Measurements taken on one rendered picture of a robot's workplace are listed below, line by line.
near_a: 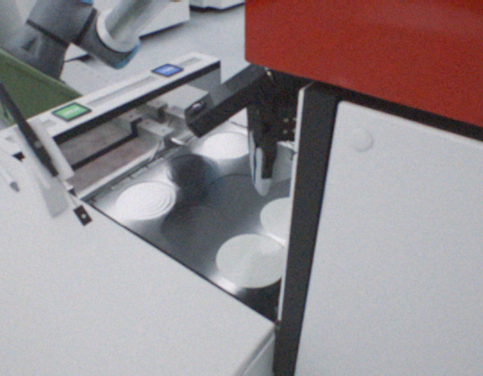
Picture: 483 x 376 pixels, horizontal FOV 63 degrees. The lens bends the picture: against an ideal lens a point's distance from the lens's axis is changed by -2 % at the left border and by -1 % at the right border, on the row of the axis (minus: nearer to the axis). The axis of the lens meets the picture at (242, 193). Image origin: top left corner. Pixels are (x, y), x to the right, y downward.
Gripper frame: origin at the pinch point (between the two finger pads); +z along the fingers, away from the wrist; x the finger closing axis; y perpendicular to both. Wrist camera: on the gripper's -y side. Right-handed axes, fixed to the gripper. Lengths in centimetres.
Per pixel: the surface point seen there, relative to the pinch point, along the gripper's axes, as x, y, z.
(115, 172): 22.7, -21.4, 8.9
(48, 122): 31.2, -32.6, 1.2
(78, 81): 85, -34, 13
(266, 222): 0.4, 1.8, 7.2
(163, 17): 398, 12, 69
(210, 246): -2.6, -7.6, 7.5
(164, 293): -14.7, -14.6, 1.3
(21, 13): 331, -104, 44
